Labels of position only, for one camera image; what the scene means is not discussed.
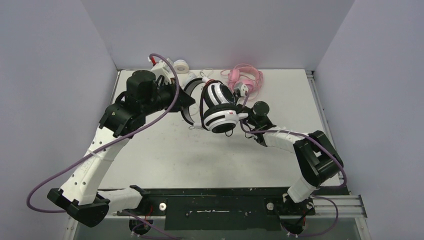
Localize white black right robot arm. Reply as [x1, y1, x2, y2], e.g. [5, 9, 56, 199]
[237, 101, 347, 214]

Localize black white headphones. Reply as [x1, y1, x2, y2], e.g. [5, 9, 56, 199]
[181, 77, 249, 134]

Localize pink headphones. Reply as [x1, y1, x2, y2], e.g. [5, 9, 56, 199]
[220, 63, 264, 101]

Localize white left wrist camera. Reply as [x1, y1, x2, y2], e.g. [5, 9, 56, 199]
[150, 57, 174, 84]

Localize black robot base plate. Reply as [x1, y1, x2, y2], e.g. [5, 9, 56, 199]
[96, 187, 349, 232]

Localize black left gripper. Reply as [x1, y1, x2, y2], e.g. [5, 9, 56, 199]
[140, 77, 195, 116]

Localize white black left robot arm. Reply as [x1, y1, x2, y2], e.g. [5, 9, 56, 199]
[47, 70, 195, 228]

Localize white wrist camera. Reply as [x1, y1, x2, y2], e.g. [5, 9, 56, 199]
[233, 82, 249, 98]
[150, 57, 174, 84]

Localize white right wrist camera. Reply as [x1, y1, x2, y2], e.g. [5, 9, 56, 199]
[233, 82, 249, 98]

